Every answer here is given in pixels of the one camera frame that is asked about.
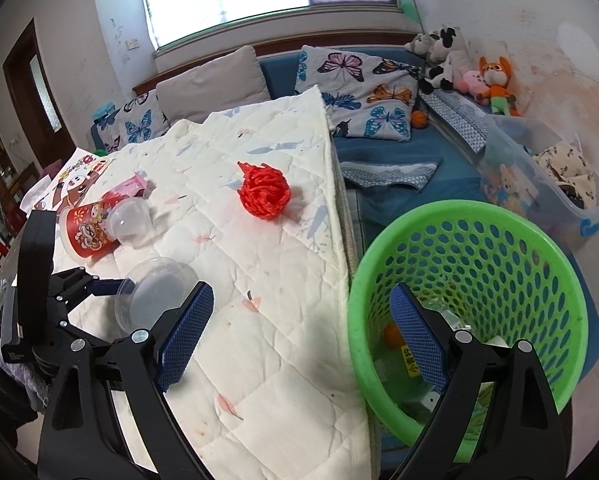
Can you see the orange peel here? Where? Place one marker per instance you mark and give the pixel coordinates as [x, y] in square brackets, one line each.
[392, 337]

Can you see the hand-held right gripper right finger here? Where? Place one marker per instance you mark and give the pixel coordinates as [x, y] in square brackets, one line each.
[419, 335]

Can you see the clear storage bin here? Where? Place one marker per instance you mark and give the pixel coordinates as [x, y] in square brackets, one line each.
[509, 160]

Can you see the teal cushion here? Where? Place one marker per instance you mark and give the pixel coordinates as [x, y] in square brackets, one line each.
[104, 112]

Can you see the pink plush toy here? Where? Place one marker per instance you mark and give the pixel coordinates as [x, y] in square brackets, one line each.
[469, 82]

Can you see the brown wooden door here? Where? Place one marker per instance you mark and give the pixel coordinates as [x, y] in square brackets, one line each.
[22, 100]

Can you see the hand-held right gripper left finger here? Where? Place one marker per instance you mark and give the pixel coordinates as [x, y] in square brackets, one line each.
[184, 340]

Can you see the blue patterned folded blanket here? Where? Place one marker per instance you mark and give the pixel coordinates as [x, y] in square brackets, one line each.
[459, 120]

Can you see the red printed paper cup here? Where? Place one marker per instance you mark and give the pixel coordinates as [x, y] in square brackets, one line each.
[87, 230]

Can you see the red plastic stool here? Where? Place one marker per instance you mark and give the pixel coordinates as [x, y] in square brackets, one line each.
[2, 255]

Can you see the wall light switch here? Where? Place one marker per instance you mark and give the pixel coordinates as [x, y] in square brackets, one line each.
[132, 44]

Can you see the beige cushion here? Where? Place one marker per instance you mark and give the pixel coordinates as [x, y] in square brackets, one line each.
[214, 82]

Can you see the blue sofa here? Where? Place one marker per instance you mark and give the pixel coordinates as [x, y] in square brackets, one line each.
[404, 205]

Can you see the orange fox plush toy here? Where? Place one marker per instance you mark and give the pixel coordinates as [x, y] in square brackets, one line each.
[497, 80]

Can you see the person's left hand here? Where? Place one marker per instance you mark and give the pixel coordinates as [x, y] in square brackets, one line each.
[22, 377]

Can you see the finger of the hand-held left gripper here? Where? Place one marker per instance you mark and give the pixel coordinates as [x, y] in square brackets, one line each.
[104, 287]
[67, 327]

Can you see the green plastic basket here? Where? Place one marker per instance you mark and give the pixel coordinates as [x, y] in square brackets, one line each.
[362, 310]

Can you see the small orange ball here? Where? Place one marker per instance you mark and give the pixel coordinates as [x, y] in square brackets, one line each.
[419, 119]

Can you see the grey plush toy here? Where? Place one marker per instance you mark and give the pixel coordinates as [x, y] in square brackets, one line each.
[419, 42]

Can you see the butterfly print pillow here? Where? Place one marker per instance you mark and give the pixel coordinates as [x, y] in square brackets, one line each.
[139, 125]
[344, 67]
[384, 120]

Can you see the cream patterned cloth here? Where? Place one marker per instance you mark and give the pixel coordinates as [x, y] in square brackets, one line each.
[564, 170]

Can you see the blue patterned towel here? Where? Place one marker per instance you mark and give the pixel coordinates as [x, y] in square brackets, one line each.
[389, 175]

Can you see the white quilted blanket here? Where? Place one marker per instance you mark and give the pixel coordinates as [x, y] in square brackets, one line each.
[259, 260]

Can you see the pink plastic wrapper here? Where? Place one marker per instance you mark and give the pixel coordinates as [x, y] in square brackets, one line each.
[129, 186]

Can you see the cow plush toy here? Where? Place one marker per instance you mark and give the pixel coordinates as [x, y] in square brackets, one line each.
[447, 60]

